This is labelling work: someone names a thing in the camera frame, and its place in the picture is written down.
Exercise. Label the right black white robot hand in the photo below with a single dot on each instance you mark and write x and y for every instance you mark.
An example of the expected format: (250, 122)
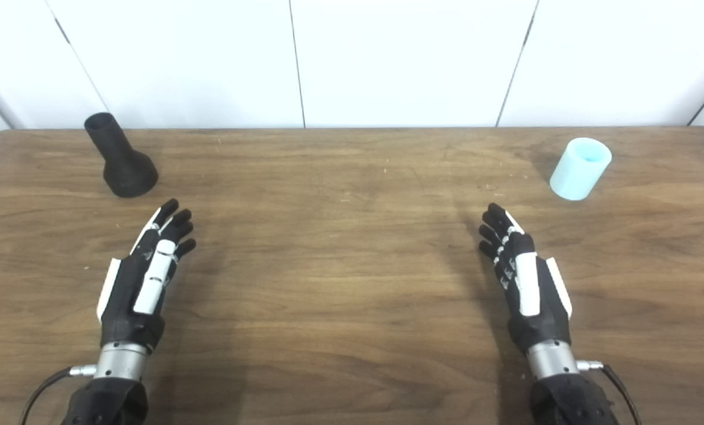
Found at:
(537, 307)

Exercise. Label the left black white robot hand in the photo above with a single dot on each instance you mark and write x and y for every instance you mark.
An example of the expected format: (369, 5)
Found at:
(124, 295)

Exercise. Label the black funnel-shaped nozzle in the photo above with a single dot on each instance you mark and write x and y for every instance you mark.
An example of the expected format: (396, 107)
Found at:
(124, 162)

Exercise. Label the light blue cylinder cup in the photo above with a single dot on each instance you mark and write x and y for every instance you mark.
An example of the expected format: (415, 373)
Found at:
(579, 171)

